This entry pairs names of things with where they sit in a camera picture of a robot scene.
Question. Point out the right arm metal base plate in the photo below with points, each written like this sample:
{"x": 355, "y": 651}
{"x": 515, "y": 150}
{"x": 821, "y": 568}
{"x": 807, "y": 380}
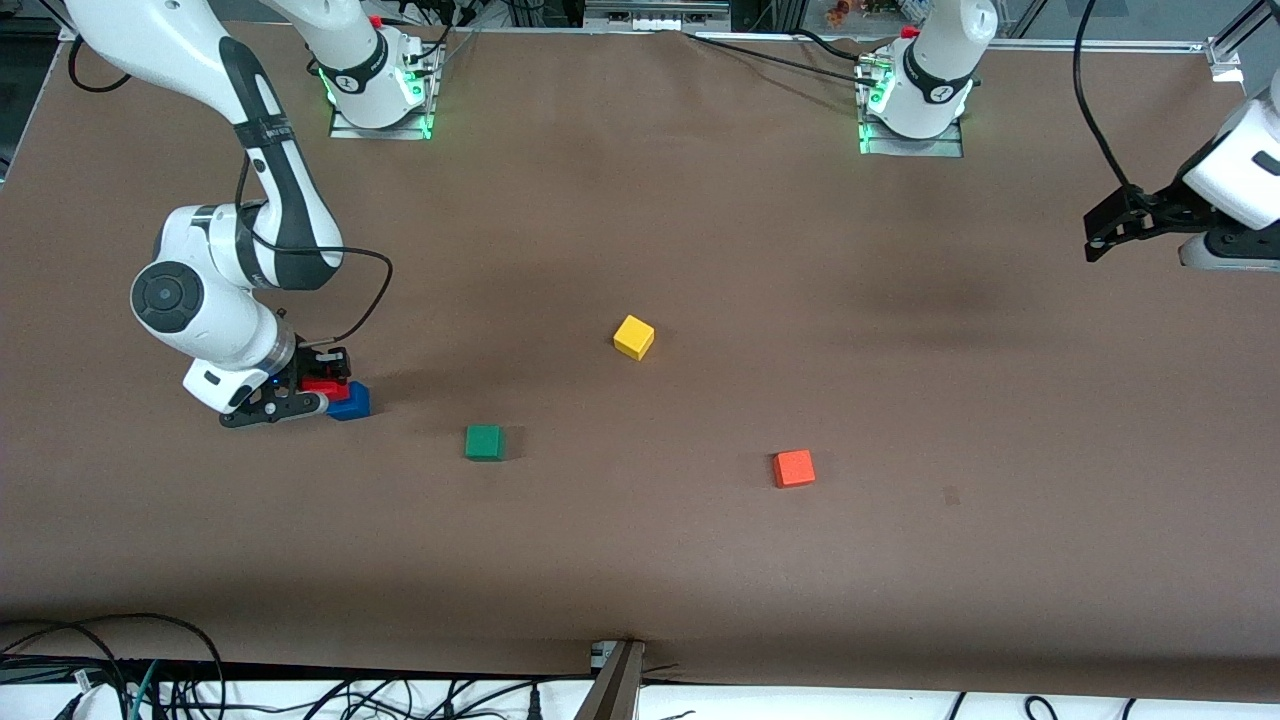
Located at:
{"x": 380, "y": 132}

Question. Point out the aluminium frame corner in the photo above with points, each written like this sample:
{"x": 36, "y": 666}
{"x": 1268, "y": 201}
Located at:
{"x": 1225, "y": 60}

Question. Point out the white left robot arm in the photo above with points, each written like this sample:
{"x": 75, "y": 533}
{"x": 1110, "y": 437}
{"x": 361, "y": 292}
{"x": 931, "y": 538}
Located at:
{"x": 925, "y": 80}

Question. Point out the yellow wooden cube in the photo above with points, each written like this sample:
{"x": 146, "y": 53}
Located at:
{"x": 633, "y": 337}

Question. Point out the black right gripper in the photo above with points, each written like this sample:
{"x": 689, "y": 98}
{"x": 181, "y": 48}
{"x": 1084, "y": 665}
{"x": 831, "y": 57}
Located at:
{"x": 313, "y": 362}

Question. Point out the blue wooden cube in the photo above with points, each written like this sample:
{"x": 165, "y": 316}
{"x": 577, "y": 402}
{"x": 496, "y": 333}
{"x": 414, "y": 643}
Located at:
{"x": 352, "y": 405}

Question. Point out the grey power strip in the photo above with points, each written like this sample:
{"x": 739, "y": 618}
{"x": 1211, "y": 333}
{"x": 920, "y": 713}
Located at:
{"x": 655, "y": 18}

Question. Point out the orange wooden cube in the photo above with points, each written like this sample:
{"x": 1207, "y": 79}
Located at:
{"x": 793, "y": 468}

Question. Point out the aluminium profile post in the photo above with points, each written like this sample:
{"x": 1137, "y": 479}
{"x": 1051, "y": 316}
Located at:
{"x": 612, "y": 690}

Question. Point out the green wooden cube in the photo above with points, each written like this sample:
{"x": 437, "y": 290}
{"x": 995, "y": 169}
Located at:
{"x": 484, "y": 443}

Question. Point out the red wooden cube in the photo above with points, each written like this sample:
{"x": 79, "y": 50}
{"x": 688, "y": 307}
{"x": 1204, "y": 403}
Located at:
{"x": 325, "y": 390}

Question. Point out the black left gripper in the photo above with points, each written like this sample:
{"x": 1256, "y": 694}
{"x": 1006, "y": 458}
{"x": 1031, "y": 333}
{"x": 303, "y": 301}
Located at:
{"x": 1157, "y": 206}

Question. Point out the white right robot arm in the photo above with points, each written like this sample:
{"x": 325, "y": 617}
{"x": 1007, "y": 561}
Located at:
{"x": 210, "y": 310}

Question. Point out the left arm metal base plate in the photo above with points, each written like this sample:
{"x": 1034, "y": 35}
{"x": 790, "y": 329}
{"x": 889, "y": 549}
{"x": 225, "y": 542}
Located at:
{"x": 910, "y": 147}

